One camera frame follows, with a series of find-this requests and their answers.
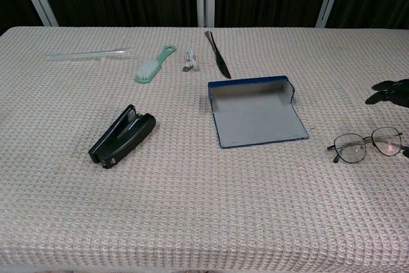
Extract clear plastic tube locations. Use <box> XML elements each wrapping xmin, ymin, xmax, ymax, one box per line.
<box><xmin>46</xmin><ymin>47</ymin><xmax>134</xmax><ymax>62</ymax></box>

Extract metal table knife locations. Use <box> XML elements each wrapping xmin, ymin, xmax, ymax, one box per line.
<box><xmin>204</xmin><ymin>31</ymin><xmax>232</xmax><ymax>79</ymax></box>

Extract green white scrub brush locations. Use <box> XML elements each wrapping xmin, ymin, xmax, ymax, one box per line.
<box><xmin>134</xmin><ymin>45</ymin><xmax>177</xmax><ymax>84</ymax></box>

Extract black stapler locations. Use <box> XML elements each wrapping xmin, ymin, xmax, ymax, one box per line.
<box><xmin>88</xmin><ymin>104</ymin><xmax>157</xmax><ymax>169</ymax></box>

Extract pink waffle tablecloth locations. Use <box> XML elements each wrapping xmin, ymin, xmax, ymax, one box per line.
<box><xmin>0</xmin><ymin>26</ymin><xmax>409</xmax><ymax>273</ymax></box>

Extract black metal-rimmed eyeglasses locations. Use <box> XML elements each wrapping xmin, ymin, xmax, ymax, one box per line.
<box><xmin>326</xmin><ymin>126</ymin><xmax>404</xmax><ymax>164</ymax></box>

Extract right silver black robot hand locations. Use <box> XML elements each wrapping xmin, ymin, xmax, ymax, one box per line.
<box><xmin>365</xmin><ymin>78</ymin><xmax>409</xmax><ymax>158</ymax></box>

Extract small white clip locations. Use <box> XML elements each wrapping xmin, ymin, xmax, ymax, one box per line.
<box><xmin>182</xmin><ymin>48</ymin><xmax>201</xmax><ymax>73</ymax></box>

